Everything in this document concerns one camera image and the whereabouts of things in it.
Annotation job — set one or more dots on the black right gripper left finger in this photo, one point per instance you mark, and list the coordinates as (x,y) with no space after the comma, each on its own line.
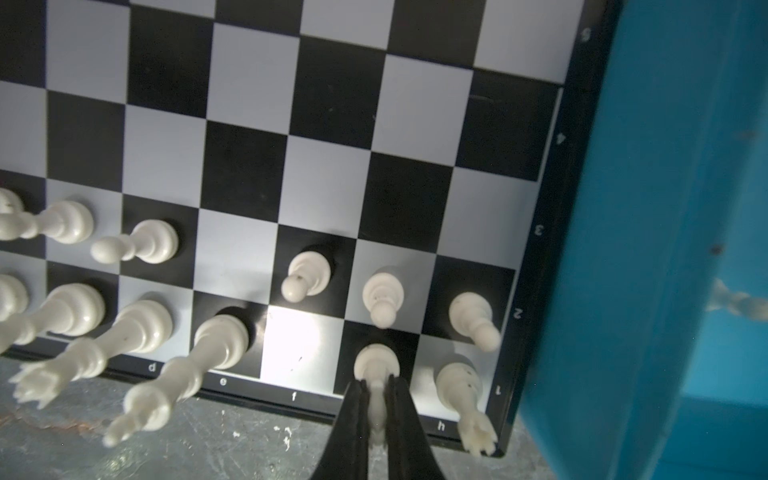
(345,455)

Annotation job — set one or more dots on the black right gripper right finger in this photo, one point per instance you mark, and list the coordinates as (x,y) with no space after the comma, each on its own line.
(409,453)

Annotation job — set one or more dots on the white chess rook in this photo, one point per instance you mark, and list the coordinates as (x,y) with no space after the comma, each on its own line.
(459,388)

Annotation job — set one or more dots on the white chess king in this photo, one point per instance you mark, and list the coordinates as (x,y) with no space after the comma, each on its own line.
(219,343)

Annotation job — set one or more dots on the white chess queen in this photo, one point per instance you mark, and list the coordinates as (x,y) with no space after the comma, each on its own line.
(140,327)

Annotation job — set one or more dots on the blue plastic tray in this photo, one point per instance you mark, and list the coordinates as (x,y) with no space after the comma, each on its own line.
(652,359)

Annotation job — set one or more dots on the black white chessboard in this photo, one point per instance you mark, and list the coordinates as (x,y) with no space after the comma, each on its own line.
(335,174)

